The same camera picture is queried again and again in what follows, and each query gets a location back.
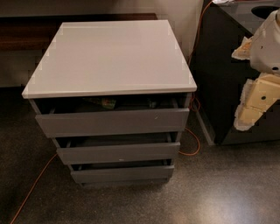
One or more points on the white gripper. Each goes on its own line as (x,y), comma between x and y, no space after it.
(267,53)

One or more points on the grey top drawer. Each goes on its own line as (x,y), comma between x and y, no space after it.
(107,123)

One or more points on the grey drawer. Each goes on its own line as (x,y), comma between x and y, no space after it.
(122,172)
(117,148)
(107,123)

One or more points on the green rice chip bag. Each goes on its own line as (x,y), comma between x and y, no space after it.
(107,103)

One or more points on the black counter cabinet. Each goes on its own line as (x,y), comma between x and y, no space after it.
(220,78)

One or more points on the grey drawer cabinet white top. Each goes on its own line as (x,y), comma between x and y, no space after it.
(137,63)

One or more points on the grey middle drawer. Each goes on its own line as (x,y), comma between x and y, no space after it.
(117,148)

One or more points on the grey bottom drawer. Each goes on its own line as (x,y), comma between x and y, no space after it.
(122,172)

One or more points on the dark wooden bench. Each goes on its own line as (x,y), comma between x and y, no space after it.
(36,33)

